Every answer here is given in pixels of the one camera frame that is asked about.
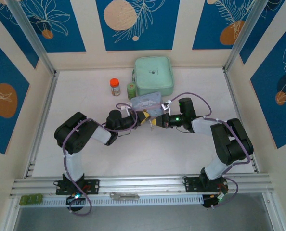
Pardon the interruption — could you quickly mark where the blue-grey zip pouch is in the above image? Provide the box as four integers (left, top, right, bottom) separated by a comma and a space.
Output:
130, 91, 165, 117

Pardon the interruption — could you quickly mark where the green cylindrical can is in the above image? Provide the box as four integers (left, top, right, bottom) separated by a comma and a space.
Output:
126, 82, 136, 101

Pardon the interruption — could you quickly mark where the orange lid spice bottle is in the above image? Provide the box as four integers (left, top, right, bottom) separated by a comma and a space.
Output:
109, 78, 121, 97

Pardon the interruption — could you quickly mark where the mint green zip pouch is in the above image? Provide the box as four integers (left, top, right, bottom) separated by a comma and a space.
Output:
132, 56, 175, 96

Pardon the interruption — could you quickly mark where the black controller board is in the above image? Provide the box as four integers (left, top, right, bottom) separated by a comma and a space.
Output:
202, 194, 226, 209
65, 193, 86, 205

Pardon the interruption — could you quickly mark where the green circuit board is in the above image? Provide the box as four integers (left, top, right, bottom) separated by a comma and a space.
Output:
19, 193, 44, 206

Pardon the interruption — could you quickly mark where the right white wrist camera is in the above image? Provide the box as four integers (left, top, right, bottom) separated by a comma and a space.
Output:
160, 100, 172, 113

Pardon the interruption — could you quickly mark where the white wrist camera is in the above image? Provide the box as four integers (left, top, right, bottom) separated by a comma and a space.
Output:
122, 103, 135, 115
160, 100, 172, 113

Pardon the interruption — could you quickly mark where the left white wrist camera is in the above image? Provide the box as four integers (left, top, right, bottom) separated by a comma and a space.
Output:
122, 103, 135, 115

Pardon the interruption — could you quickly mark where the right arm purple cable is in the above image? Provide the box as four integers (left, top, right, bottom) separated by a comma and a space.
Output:
168, 92, 252, 209

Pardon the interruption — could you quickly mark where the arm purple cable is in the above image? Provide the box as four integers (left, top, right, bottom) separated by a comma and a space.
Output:
168, 92, 252, 209
62, 103, 139, 216

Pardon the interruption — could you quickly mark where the aluminium side rail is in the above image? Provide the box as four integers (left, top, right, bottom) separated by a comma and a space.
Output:
222, 68, 261, 174
24, 71, 60, 179

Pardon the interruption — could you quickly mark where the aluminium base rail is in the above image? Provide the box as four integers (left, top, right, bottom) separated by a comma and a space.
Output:
9, 173, 277, 198

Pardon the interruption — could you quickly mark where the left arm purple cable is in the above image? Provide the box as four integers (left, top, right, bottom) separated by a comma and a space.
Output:
62, 103, 139, 216

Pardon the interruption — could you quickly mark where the white slotted cable duct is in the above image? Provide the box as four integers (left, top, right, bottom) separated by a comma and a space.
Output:
40, 194, 204, 207

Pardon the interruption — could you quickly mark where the aluminium corner post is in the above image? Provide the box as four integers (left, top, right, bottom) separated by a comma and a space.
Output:
223, 0, 270, 73
7, 0, 57, 77

